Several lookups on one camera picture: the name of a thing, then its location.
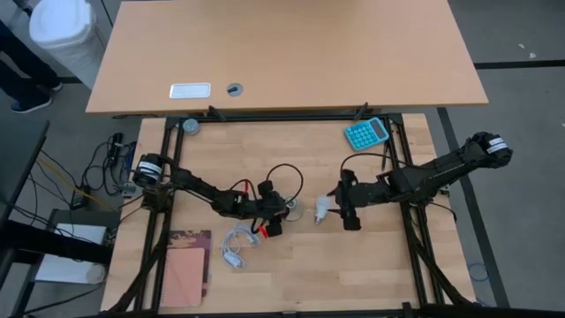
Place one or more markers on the red zip tie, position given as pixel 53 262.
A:
pixel 263 232

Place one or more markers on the person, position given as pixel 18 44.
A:
pixel 22 66

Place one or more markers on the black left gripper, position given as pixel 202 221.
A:
pixel 270 207

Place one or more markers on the grey metal bracket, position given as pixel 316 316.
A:
pixel 129 190
pixel 444 191

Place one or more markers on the large wooden desk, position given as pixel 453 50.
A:
pixel 287 53

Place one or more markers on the pink notebook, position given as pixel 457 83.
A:
pixel 182 278

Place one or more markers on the black power adapter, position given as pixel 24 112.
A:
pixel 79 199

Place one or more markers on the small round clear lid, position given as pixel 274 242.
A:
pixel 191 126

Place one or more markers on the white trash bin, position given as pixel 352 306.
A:
pixel 66 26

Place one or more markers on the black aluminium table frame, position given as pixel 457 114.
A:
pixel 287 118

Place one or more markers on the white lightbulb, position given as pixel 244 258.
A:
pixel 322 205

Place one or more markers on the turquoise calculator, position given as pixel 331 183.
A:
pixel 366 134

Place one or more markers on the black clamp lever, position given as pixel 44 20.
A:
pixel 361 111

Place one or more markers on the dark patterned book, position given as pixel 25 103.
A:
pixel 190 238

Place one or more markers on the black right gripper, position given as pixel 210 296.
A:
pixel 349 201

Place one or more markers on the black metal cart frame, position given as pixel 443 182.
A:
pixel 44 242

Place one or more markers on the black side table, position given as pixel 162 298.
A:
pixel 17 150

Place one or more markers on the white board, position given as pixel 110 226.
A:
pixel 70 271

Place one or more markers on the brass lamp socket base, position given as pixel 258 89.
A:
pixel 296 214

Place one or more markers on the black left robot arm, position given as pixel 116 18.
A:
pixel 198 185

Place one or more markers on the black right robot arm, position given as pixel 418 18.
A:
pixel 441 170

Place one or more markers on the white rectangular desk plate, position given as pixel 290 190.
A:
pixel 190 90

